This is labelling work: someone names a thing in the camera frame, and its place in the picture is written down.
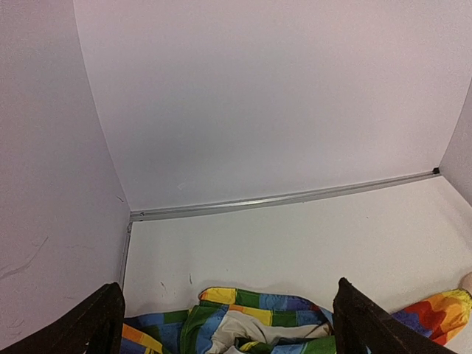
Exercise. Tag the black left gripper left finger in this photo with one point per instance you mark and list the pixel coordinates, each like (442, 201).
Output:
(93, 326)

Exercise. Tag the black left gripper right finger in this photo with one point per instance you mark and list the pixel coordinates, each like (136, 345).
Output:
(361, 326)

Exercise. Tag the mannequin hand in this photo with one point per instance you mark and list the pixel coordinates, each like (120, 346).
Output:
(466, 283)

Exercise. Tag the rainbow striped jacket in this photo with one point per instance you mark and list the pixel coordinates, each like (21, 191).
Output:
(232, 320)

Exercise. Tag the aluminium back rail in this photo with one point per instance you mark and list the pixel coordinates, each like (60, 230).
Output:
(256, 203)

